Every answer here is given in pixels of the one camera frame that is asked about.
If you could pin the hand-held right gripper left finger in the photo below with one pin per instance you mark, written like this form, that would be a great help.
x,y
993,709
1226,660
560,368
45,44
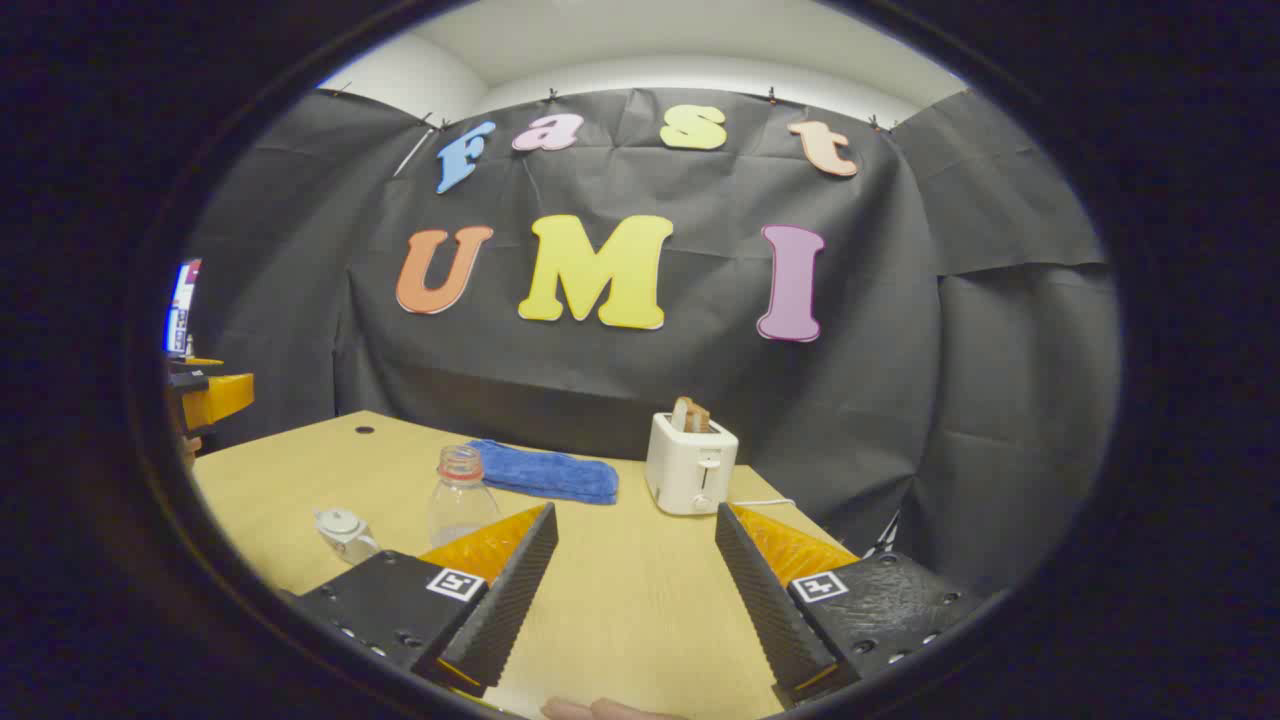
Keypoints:
x,y
510,590

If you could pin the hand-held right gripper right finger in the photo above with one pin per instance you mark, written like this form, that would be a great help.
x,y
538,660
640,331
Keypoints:
x,y
760,600

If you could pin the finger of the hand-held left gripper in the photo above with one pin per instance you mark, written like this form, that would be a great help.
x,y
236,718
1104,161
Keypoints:
x,y
225,397

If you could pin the clear plastic water bottle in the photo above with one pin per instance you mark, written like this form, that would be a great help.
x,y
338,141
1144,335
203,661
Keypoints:
x,y
462,505

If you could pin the white teacup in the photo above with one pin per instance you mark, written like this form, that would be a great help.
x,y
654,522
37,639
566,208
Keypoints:
x,y
355,545

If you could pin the white teacup lid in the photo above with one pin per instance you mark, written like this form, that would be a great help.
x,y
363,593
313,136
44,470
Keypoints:
x,y
338,521

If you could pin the computer monitor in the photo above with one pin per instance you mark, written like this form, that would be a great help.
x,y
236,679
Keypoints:
x,y
182,305

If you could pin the blue towel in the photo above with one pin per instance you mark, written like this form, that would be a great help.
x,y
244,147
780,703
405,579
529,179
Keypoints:
x,y
548,472

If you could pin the white toaster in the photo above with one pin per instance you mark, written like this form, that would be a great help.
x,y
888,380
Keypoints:
x,y
690,470

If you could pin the toasted bread slice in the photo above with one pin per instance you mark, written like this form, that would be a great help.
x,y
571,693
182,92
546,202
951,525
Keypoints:
x,y
692,415

